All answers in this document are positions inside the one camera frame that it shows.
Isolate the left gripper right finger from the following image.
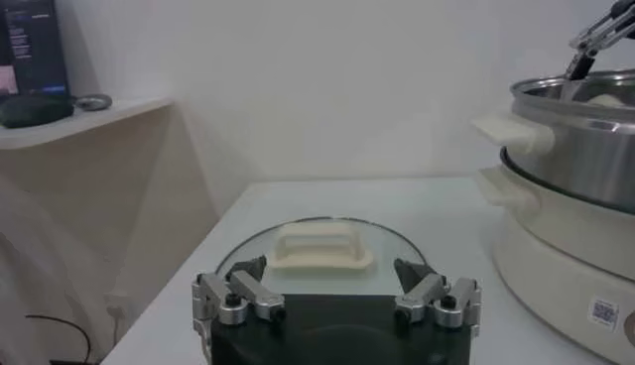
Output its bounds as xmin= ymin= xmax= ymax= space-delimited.
xmin=394 ymin=257 xmax=483 ymax=329

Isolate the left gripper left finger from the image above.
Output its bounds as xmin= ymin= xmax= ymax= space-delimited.
xmin=191 ymin=255 xmax=287 ymax=348

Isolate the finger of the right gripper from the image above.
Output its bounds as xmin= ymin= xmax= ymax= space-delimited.
xmin=564 ymin=0 xmax=635 ymax=82

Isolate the black looped floor cable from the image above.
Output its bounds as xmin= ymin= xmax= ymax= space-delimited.
xmin=24 ymin=313 xmax=93 ymax=365

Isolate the black computer mouse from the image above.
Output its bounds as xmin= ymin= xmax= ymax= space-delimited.
xmin=0 ymin=93 xmax=75 ymax=129

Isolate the grey round disc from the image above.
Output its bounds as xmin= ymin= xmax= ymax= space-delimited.
xmin=73 ymin=92 xmax=114 ymax=112

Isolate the white side table with mouse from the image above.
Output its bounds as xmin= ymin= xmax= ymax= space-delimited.
xmin=0 ymin=96 xmax=175 ymax=151

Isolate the glass lid with cream handle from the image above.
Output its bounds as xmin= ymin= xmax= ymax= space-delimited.
xmin=215 ymin=216 xmax=429 ymax=299

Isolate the black computer monitor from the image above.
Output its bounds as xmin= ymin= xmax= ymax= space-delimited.
xmin=0 ymin=0 xmax=69 ymax=98

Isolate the white wall outlet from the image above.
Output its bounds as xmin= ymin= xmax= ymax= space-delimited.
xmin=105 ymin=292 xmax=131 ymax=323

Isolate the cream electric cooker base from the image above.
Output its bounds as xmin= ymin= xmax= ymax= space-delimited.
xmin=474 ymin=166 xmax=635 ymax=365

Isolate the white steamed baozi bun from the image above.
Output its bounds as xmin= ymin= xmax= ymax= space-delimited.
xmin=584 ymin=92 xmax=627 ymax=108

